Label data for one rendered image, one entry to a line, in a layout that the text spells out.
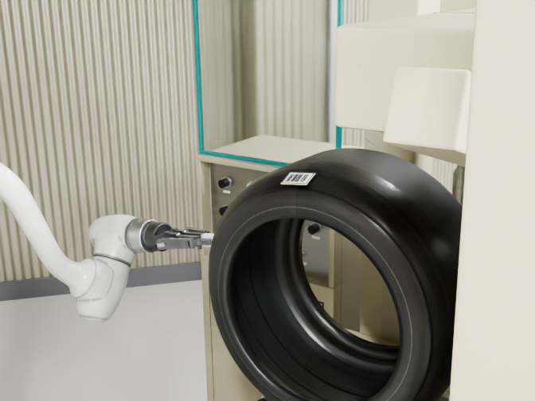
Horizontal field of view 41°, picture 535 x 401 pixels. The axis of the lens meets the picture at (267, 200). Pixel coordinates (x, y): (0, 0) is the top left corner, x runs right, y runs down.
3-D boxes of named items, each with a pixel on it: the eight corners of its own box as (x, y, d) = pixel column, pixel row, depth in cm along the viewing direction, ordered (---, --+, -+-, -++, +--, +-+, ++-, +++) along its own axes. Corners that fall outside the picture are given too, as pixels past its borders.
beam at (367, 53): (468, 79, 156) (473, 6, 152) (595, 87, 142) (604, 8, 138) (329, 127, 108) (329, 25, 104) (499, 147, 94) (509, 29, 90)
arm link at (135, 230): (146, 213, 192) (162, 214, 188) (152, 246, 194) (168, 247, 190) (122, 223, 184) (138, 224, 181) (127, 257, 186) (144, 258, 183)
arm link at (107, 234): (156, 223, 195) (141, 270, 191) (116, 222, 204) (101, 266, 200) (129, 208, 187) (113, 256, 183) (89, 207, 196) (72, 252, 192)
